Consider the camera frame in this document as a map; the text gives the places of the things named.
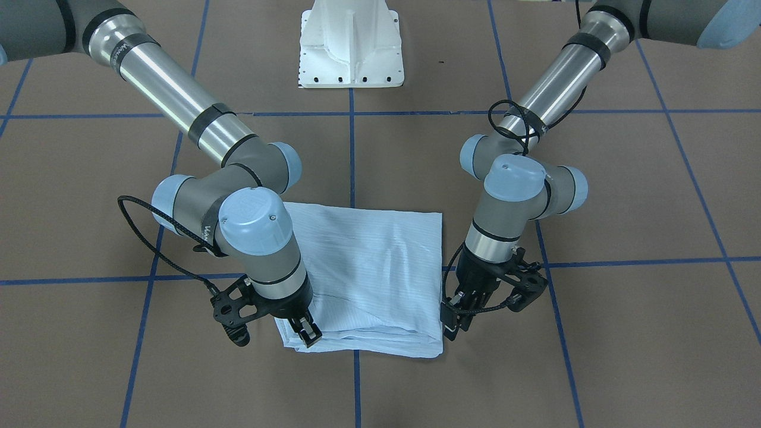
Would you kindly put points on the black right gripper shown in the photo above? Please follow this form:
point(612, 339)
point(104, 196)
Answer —
point(289, 305)

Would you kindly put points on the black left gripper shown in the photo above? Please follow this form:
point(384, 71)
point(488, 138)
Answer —
point(477, 275)

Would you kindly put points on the light blue striped shirt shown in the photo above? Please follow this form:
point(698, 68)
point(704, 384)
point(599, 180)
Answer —
point(376, 279)

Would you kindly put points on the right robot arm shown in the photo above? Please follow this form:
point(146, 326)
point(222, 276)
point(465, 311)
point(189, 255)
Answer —
point(236, 211)

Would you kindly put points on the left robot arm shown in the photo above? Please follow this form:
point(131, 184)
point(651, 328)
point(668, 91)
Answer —
point(519, 188)

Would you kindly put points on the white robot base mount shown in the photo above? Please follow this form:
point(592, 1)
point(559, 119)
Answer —
point(350, 45)

